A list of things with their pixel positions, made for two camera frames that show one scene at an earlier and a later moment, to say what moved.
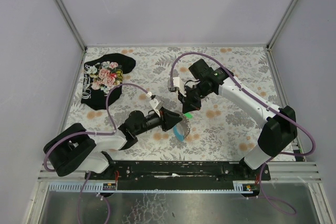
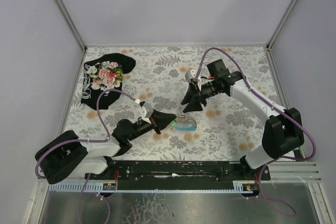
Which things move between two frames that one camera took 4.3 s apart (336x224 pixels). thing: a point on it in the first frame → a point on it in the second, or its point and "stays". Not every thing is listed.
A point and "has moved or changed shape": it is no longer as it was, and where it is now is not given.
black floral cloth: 101,74 stays
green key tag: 188,115 has moved or changed shape
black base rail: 178,175 stays
